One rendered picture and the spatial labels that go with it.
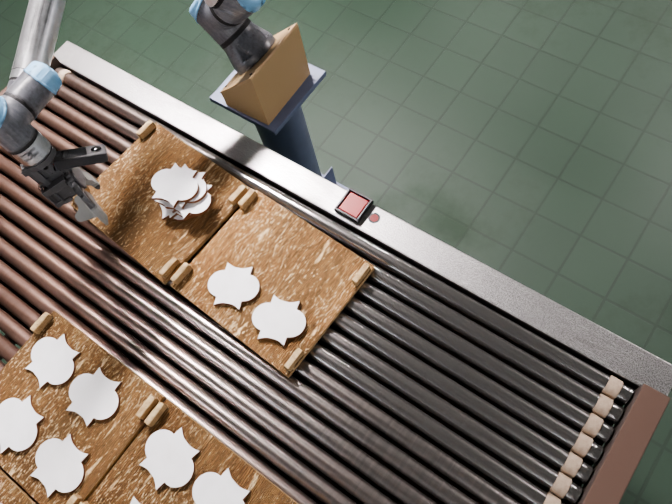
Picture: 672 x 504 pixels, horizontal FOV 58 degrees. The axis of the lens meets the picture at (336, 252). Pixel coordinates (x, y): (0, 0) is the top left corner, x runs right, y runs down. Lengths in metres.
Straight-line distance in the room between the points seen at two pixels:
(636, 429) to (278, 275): 0.89
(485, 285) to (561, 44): 1.92
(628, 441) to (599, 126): 1.80
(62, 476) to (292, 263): 0.73
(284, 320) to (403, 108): 1.69
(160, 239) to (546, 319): 1.02
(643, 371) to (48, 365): 1.42
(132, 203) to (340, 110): 1.46
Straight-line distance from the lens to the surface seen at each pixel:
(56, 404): 1.68
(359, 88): 3.07
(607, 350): 1.54
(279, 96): 1.89
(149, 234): 1.74
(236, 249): 1.63
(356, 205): 1.63
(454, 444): 1.43
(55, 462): 1.64
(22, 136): 1.44
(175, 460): 1.51
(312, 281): 1.54
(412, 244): 1.58
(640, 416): 1.48
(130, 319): 1.68
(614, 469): 1.45
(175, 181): 1.69
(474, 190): 2.72
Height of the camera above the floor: 2.34
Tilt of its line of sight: 64 degrees down
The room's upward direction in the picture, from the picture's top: 18 degrees counter-clockwise
